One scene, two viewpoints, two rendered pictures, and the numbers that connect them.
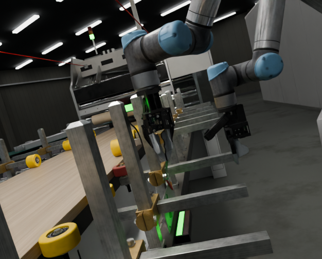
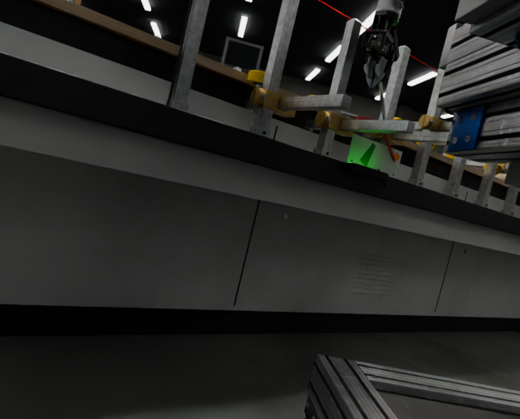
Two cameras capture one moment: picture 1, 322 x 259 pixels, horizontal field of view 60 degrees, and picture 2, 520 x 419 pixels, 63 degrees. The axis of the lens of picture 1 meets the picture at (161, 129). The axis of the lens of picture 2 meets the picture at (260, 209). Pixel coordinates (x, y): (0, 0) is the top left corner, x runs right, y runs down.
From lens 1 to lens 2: 1.00 m
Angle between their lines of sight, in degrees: 45
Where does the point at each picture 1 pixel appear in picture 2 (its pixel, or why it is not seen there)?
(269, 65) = not seen: hidden behind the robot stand
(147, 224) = (321, 120)
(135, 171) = (337, 78)
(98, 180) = (282, 26)
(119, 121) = (347, 33)
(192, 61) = not seen: outside the picture
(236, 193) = (398, 125)
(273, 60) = not seen: outside the picture
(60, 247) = (254, 75)
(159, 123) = (373, 43)
